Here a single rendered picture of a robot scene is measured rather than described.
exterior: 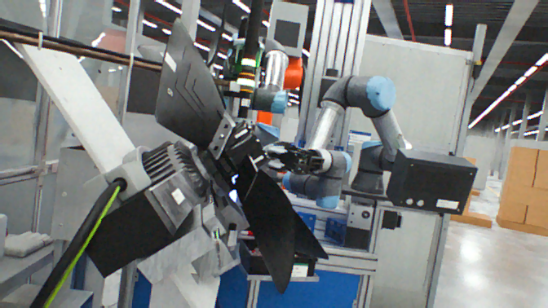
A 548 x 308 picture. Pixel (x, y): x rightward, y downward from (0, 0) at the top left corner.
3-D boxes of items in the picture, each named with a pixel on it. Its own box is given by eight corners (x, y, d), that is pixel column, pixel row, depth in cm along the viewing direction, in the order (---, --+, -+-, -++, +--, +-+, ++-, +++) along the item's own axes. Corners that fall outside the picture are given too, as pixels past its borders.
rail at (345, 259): (124, 243, 142) (127, 221, 141) (128, 239, 146) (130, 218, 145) (374, 275, 148) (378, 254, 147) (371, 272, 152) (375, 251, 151)
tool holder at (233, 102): (229, 121, 100) (235, 81, 100) (215, 118, 106) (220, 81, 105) (258, 125, 106) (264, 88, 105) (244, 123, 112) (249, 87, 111)
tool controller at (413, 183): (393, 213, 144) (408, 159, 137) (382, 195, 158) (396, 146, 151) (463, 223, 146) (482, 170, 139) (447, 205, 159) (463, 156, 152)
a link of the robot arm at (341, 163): (351, 178, 137) (355, 152, 136) (329, 177, 129) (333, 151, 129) (333, 173, 142) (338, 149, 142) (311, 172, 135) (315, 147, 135)
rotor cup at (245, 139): (227, 199, 91) (276, 169, 91) (192, 143, 90) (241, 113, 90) (230, 188, 106) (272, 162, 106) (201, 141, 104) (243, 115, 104)
